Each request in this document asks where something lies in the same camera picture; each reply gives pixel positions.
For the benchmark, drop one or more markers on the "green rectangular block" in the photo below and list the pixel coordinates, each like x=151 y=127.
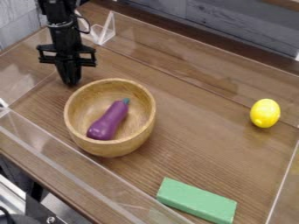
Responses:
x=198 y=202

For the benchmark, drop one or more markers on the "yellow toy lemon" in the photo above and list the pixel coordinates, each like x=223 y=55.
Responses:
x=264 y=113

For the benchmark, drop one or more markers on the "purple toy eggplant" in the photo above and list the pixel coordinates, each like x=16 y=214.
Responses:
x=104 y=127

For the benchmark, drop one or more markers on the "brown wooden bowl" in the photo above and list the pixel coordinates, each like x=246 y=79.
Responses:
x=87 y=106

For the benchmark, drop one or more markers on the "clear acrylic tray wall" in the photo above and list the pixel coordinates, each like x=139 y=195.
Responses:
x=204 y=143

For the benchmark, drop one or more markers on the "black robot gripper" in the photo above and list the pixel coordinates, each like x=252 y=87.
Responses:
x=67 y=49

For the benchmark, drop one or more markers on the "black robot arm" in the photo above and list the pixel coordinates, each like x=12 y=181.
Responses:
x=59 y=12

